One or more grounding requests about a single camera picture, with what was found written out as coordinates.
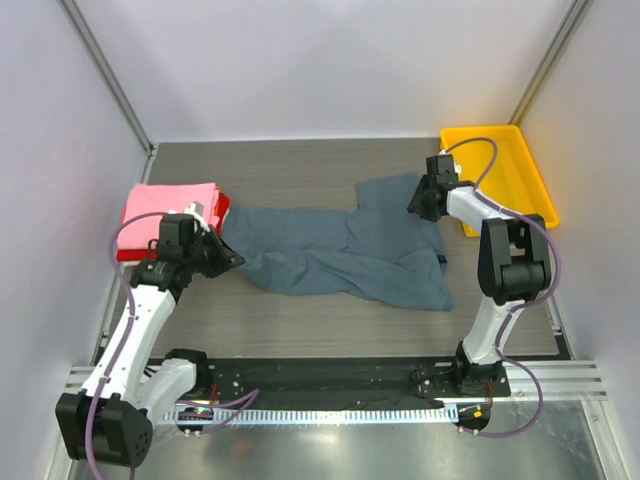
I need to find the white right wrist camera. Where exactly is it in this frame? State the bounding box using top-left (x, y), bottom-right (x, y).
top-left (438, 150), bottom-right (461, 182)

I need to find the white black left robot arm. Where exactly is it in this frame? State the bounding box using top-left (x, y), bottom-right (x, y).
top-left (55, 205), bottom-right (244, 469)

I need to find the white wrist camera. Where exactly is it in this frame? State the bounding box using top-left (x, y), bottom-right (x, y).
top-left (183, 201), bottom-right (210, 232)
top-left (438, 150), bottom-right (461, 182)

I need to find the blue-grey t-shirt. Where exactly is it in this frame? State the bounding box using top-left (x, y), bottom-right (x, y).
top-left (222, 172), bottom-right (454, 311)

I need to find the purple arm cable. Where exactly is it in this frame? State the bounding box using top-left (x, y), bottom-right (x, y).
top-left (83, 211), bottom-right (261, 479)
top-left (439, 137), bottom-right (564, 438)

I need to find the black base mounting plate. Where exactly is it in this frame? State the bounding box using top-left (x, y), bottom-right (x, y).
top-left (208, 357), bottom-right (511, 405)

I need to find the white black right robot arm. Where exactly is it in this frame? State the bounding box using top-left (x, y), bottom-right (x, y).
top-left (407, 153), bottom-right (552, 398)

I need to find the right aluminium corner post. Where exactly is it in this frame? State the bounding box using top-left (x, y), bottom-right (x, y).
top-left (509, 0), bottom-right (593, 126)

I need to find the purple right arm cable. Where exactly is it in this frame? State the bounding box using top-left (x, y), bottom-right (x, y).
top-left (439, 137), bottom-right (564, 438)

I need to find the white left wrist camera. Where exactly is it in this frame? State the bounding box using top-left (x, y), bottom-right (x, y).
top-left (183, 201), bottom-right (210, 232)

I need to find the aluminium frame rail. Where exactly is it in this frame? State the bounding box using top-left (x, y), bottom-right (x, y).
top-left (64, 358), bottom-right (609, 401)

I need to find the left aluminium corner post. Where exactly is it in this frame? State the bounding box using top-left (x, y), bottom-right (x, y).
top-left (58, 0), bottom-right (154, 158)

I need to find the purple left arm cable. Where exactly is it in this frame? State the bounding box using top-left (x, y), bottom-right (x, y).
top-left (83, 211), bottom-right (261, 479)

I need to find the aluminium corner post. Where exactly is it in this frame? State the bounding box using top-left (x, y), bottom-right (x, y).
top-left (509, 0), bottom-right (593, 126)
top-left (58, 0), bottom-right (154, 158)

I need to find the slotted grey cable duct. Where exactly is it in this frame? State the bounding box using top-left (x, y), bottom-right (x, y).
top-left (159, 404), bottom-right (459, 428)

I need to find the yellow plastic tray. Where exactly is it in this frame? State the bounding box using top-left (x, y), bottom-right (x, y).
top-left (440, 125), bottom-right (560, 229)

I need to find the red folded t-shirt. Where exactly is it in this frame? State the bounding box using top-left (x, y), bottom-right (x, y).
top-left (115, 192), bottom-right (232, 263)

